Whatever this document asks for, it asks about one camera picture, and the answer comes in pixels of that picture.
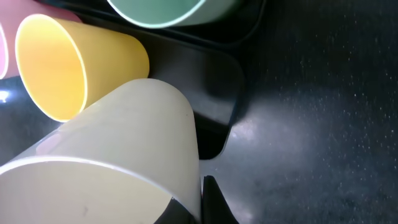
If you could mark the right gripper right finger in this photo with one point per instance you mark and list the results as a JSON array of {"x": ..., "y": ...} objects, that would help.
[{"x": 214, "y": 205}]

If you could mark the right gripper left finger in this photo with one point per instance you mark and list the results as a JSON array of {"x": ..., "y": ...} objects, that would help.
[{"x": 178, "y": 216}]

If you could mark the white cup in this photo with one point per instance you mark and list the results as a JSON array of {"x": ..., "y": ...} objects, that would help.
[{"x": 124, "y": 133}]

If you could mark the yellow cup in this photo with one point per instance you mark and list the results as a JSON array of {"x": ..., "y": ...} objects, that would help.
[{"x": 56, "y": 68}]

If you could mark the pink cup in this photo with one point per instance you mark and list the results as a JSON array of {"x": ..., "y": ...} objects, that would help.
[{"x": 18, "y": 9}]

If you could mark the black tray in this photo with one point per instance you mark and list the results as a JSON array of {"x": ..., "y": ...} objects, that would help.
[{"x": 192, "y": 68}]

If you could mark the green cup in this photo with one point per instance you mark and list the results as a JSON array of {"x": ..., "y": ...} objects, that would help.
[{"x": 155, "y": 11}]

